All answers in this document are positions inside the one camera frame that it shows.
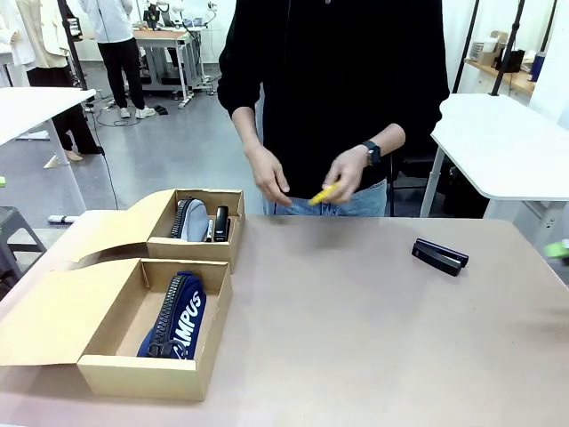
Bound black stapler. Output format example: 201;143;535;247
212;205;231;243
411;238;470;278

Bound grey campus pencil case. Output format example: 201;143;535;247
171;197;210;244

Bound small brown cardboard box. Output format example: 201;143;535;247
51;188;246;275

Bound blue campus pencil case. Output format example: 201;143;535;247
136;270;207;360

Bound large brown cardboard box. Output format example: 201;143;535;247
0;257;234;402

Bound yellow utility knife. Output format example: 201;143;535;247
309;181;341;206

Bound person's left forearm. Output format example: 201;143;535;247
369;123;406;157

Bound person's right forearm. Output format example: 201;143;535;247
231;104;264;153

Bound black box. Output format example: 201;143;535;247
495;49;525;74

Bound small open cardboard box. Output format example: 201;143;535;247
477;30;510;68

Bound person's left hand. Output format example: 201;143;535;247
322;146;373;205

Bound person's right hand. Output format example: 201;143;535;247
244;144;294;208

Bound grey metal stool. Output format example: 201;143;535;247
0;206;48;288

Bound white table with legs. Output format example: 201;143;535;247
0;86;97;215

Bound white table with rounded edge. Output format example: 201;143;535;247
420;93;569;250

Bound person in cream coat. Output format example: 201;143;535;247
0;0;106;162

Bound black tripod pole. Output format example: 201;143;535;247
488;0;526;97
57;0;120;211
452;0;481;94

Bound person in white jacket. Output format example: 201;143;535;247
79;0;156;120

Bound person's blue jeans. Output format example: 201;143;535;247
261;177;389;218

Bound black wristwatch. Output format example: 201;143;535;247
362;140;382;166

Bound grey workbench with wooden top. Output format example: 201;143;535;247
73;26;219;110

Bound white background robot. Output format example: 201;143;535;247
144;0;219;30

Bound person's black sweater torso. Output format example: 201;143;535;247
216;0;451;201

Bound wooden wall shelf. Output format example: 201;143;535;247
464;57;537;97

